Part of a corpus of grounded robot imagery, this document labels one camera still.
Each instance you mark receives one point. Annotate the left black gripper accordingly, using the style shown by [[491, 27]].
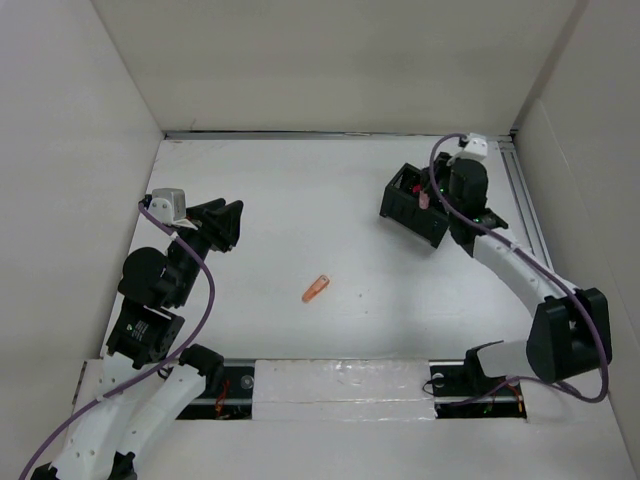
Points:
[[222, 236]]

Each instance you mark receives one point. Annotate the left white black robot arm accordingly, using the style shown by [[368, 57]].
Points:
[[147, 380]]

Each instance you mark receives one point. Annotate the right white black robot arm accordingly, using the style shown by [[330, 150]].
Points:
[[568, 347]]

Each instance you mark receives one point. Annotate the pink translucent marker cap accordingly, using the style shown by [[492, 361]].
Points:
[[423, 200]]

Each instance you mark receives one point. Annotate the white foam block front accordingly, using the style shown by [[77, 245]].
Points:
[[342, 391]]

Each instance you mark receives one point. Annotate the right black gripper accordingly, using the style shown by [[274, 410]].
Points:
[[442, 165]]

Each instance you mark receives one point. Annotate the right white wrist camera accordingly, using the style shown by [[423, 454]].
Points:
[[473, 147]]

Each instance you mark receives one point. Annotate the black two-slot organizer box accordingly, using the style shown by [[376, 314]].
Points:
[[400, 203]]

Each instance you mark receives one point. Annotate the orange translucent marker cap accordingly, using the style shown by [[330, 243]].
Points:
[[318, 286]]

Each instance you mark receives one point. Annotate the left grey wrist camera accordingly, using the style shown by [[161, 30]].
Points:
[[168, 205]]

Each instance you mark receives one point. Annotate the aluminium rail right side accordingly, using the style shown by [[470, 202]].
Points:
[[524, 203]]

